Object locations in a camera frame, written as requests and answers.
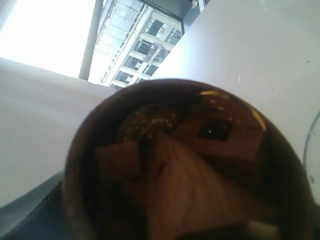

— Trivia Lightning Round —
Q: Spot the brown wooden cup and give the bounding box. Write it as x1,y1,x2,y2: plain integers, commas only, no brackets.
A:
62,79,316,240

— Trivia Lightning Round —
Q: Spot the clear measuring jar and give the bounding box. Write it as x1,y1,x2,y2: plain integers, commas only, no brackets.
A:
301,114,320,186

